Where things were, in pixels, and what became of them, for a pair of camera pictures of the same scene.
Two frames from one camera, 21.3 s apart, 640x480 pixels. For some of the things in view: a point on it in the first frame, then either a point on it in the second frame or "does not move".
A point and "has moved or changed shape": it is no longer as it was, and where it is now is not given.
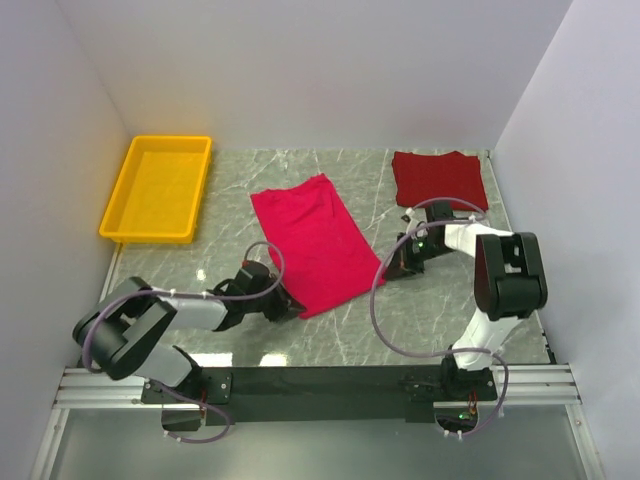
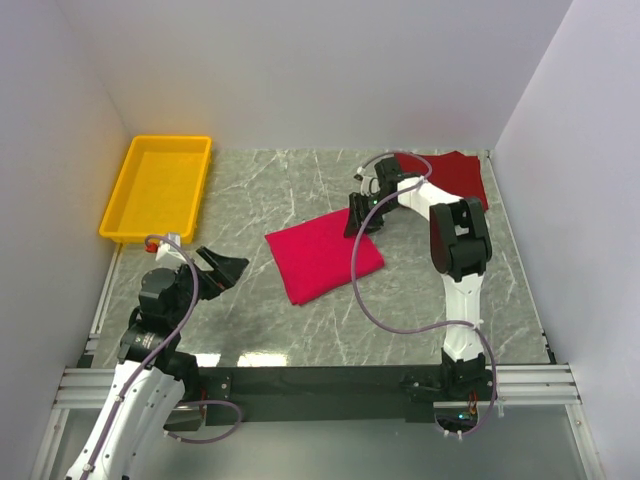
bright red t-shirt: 327,258 has moved or changed shape
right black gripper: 403,263 -> 356,205
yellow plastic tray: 160,195 does not move
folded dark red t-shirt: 423,176 does not move
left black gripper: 285,306 -> 226,271
